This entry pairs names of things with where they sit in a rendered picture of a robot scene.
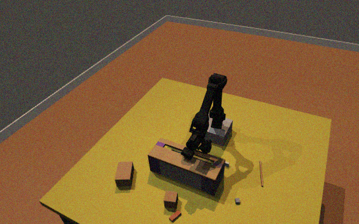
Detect red rectangular block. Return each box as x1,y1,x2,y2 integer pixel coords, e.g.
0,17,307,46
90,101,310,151
169,210,181,222

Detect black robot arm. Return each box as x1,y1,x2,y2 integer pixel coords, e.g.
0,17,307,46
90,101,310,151
186,73,227,154

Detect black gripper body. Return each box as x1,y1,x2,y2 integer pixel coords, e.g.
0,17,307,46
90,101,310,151
181,147,195,160

